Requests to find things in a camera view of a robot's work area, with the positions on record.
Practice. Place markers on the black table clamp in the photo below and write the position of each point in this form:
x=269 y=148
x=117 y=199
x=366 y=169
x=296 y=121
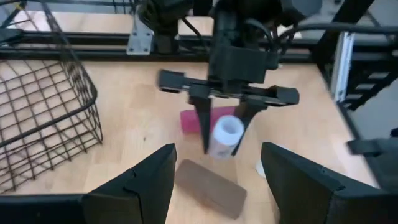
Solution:
x=376 y=155

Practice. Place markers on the pink bandage roll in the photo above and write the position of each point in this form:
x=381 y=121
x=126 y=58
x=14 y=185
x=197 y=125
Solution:
x=189 y=121

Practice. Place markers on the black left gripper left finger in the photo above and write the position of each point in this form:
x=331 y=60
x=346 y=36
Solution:
x=109 y=205

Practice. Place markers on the aluminium upright bracket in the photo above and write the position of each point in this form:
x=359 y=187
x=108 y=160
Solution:
x=342 y=68

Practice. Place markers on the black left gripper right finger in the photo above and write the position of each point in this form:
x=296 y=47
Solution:
x=317 y=202

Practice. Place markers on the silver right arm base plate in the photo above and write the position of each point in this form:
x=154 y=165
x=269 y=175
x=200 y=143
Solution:
x=140 y=39

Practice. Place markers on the brown bandage roll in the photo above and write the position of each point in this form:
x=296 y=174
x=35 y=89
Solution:
x=211 y=188

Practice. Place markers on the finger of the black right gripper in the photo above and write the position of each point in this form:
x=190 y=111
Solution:
x=252 y=107
x=203 y=112

